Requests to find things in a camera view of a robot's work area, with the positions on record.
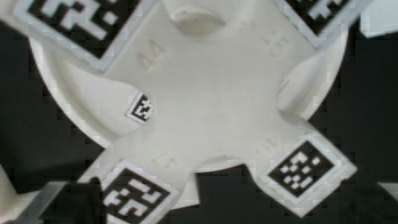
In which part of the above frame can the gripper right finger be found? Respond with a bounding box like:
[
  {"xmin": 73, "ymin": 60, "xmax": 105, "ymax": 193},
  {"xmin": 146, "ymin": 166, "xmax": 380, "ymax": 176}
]
[{"xmin": 354, "ymin": 184, "xmax": 398, "ymax": 224}]

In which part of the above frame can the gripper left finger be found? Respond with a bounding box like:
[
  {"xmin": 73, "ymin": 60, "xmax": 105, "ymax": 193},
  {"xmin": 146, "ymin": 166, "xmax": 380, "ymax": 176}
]
[{"xmin": 11, "ymin": 178, "xmax": 107, "ymax": 224}]

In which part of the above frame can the white L-shaped fence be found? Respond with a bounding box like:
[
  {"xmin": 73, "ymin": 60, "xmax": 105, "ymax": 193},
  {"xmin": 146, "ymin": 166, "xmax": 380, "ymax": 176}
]
[{"xmin": 0, "ymin": 0, "xmax": 398, "ymax": 224}]

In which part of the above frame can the white cross-shaped table base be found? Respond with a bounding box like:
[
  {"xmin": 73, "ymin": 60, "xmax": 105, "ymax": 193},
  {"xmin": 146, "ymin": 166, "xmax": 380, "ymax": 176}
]
[{"xmin": 0, "ymin": 0, "xmax": 375, "ymax": 224}]

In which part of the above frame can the white round table top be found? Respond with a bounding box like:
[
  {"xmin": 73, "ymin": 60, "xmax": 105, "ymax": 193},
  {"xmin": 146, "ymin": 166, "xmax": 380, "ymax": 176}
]
[{"xmin": 34, "ymin": 19, "xmax": 352, "ymax": 177}]

